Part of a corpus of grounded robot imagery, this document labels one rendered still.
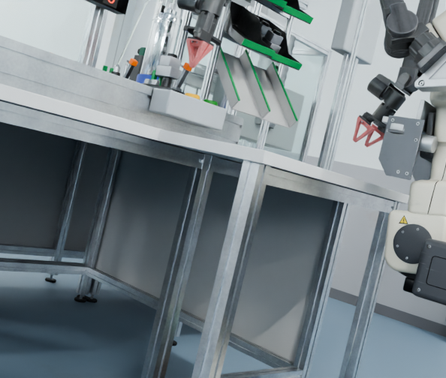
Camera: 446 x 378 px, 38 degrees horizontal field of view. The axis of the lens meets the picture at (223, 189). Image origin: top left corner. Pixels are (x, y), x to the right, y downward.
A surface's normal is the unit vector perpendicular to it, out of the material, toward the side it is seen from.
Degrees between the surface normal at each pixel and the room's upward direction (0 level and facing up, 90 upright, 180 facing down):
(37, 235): 90
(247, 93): 45
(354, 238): 90
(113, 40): 90
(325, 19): 90
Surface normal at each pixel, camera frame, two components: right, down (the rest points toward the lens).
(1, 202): 0.71, 0.18
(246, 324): -0.66, -0.14
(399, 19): -0.17, -0.43
